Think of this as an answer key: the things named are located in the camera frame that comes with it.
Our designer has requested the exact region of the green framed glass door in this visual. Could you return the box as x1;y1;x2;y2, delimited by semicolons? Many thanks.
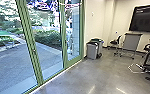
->
0;0;86;94

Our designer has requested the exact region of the white outdoor pillar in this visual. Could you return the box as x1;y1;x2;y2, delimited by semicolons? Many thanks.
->
67;6;81;56

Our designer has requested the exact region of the black swivel chair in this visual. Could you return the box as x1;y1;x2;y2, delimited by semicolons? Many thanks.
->
108;34;124;58

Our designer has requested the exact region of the white light switch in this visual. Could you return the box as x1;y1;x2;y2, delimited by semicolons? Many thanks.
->
90;11;96;18

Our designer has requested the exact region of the black wall screen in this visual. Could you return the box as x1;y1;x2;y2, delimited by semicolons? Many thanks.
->
128;2;150;34

